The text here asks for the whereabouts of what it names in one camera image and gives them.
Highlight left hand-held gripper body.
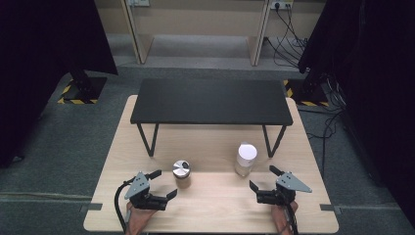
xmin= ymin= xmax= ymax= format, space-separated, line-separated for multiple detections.
xmin=123 ymin=171 xmax=169 ymax=212

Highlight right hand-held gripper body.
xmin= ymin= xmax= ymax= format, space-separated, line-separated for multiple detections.
xmin=256 ymin=171 xmax=313 ymax=207

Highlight glass jar with silver lid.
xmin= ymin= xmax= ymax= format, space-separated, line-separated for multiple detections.
xmin=171 ymin=159 xmax=193 ymax=190

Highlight clear jar with white lid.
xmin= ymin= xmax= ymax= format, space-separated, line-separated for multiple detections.
xmin=234 ymin=141 xmax=258 ymax=178

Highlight black shelf with metal legs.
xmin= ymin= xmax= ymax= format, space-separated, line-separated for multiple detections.
xmin=129 ymin=77 xmax=295 ymax=159

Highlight person's left hand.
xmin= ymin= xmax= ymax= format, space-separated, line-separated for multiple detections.
xmin=125 ymin=201 xmax=159 ymax=235

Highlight person's right hand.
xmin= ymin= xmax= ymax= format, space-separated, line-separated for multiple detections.
xmin=270 ymin=200 xmax=300 ymax=235

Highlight black stand base striped tape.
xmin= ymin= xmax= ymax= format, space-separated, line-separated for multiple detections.
xmin=282 ymin=77 xmax=330 ymax=108
xmin=57 ymin=70 xmax=109 ymax=106

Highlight black curtain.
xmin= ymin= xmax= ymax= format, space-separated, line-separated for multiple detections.
xmin=0 ymin=0 xmax=119 ymax=169
xmin=297 ymin=0 xmax=415 ymax=227

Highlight beige wooden cabinet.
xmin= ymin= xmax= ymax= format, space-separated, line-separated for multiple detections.
xmin=119 ymin=0 xmax=272 ymax=67

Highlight left hand-held gripper black cable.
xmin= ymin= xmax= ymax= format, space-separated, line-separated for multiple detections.
xmin=114 ymin=175 xmax=137 ymax=235

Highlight hand-held gripper black cable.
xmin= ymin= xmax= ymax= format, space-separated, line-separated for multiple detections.
xmin=283 ymin=202 xmax=300 ymax=235
xmin=114 ymin=175 xmax=137 ymax=235

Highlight right hand-held gripper black cable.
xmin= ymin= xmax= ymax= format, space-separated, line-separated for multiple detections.
xmin=283 ymin=202 xmax=300 ymax=235

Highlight black floor cables beside curtain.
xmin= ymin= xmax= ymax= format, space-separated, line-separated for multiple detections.
xmin=298 ymin=73 xmax=347 ymax=178

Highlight black cables under wall socket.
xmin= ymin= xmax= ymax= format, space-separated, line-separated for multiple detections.
xmin=262 ymin=3 xmax=309 ymax=70

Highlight white wall socket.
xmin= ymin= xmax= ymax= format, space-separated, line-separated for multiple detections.
xmin=269 ymin=0 xmax=295 ymax=11
xmin=127 ymin=0 xmax=152 ymax=8

